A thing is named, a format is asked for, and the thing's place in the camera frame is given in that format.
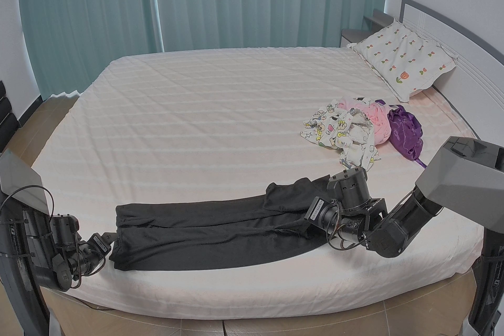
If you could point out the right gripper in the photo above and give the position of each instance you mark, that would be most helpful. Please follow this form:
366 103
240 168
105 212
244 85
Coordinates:
321 214

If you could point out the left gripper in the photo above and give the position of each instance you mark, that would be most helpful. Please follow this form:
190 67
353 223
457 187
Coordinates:
98 244

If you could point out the black trousers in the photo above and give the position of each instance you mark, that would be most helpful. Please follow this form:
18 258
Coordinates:
204 232

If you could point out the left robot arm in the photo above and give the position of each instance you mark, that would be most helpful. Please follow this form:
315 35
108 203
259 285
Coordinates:
23 232

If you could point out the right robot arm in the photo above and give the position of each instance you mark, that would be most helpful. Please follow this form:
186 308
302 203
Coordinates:
452 177

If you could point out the bed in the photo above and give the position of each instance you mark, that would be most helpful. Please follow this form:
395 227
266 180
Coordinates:
204 121

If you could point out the white printed pyjama top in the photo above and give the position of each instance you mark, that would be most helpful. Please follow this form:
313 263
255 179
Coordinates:
346 133

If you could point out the pink garment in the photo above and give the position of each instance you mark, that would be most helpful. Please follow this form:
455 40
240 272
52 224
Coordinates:
380 121

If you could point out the purple garment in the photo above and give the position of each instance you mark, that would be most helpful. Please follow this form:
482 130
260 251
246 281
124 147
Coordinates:
405 129

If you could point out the black padded chair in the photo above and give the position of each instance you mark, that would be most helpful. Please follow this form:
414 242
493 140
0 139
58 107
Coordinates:
8 118

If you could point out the white printed pillow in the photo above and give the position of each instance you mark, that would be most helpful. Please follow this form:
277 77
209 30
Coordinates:
405 55

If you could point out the grey bedside table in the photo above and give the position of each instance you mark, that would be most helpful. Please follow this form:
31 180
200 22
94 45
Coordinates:
368 29

